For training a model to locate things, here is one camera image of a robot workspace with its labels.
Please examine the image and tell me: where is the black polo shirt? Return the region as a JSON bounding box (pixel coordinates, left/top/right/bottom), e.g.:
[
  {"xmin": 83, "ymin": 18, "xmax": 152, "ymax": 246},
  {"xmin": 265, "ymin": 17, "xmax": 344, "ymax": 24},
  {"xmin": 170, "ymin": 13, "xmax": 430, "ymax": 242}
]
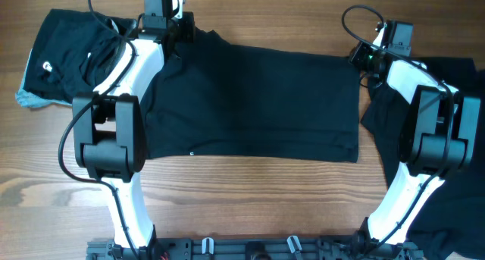
[{"xmin": 141, "ymin": 30, "xmax": 359, "ymax": 162}]

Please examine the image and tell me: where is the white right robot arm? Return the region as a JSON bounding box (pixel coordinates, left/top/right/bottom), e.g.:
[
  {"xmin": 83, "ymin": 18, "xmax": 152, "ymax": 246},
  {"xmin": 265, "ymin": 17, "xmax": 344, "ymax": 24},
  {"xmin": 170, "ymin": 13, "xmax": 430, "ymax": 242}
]
[{"xmin": 349, "ymin": 42, "xmax": 484, "ymax": 259}]

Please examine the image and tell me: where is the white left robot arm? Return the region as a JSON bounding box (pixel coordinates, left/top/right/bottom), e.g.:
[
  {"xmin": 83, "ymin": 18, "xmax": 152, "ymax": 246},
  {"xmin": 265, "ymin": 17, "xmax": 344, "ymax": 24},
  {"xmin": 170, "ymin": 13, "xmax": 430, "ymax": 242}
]
[{"xmin": 67, "ymin": 12, "xmax": 196, "ymax": 259}]

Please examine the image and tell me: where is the pile of black clothes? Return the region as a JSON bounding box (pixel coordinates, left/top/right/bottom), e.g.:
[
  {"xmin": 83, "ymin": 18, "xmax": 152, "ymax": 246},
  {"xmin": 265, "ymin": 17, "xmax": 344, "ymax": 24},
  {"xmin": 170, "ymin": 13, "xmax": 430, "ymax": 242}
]
[{"xmin": 361, "ymin": 57, "xmax": 484, "ymax": 259}]

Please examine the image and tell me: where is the folded black shirt stack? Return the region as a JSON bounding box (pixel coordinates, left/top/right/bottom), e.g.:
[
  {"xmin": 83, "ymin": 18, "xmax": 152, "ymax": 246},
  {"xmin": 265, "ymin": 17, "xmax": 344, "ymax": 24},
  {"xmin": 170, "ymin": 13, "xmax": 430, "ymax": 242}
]
[{"xmin": 23, "ymin": 9, "xmax": 134, "ymax": 103}]

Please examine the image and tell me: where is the grey patterned folded garment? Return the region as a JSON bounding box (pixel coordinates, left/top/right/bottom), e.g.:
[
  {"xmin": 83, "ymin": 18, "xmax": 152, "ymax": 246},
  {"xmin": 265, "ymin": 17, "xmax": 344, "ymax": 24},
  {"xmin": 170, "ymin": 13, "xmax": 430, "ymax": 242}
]
[{"xmin": 15, "ymin": 54, "xmax": 72, "ymax": 109}]

